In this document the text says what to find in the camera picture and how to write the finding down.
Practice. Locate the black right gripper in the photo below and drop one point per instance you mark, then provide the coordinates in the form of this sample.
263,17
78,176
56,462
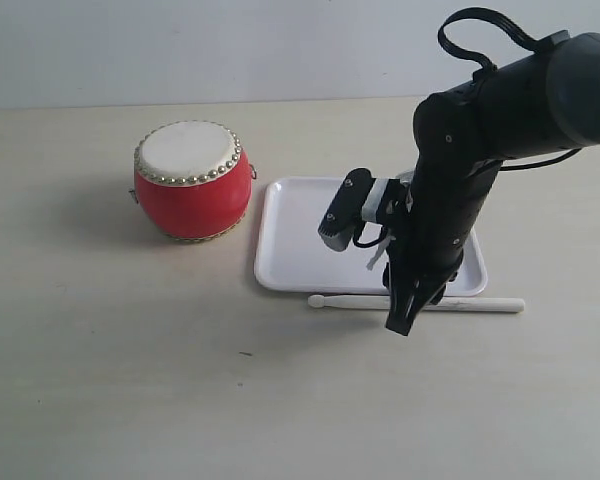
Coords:
453,175

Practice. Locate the white wooden drumstick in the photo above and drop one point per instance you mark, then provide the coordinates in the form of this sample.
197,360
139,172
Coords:
455,304

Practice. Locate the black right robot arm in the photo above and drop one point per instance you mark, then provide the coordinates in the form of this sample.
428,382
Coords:
545,103

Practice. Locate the small red drum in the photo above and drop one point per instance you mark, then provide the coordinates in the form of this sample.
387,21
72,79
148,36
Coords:
192,179

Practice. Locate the white plastic tray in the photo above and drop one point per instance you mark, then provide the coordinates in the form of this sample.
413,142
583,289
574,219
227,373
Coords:
290,256

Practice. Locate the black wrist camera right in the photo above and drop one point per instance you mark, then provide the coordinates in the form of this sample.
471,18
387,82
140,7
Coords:
343,214

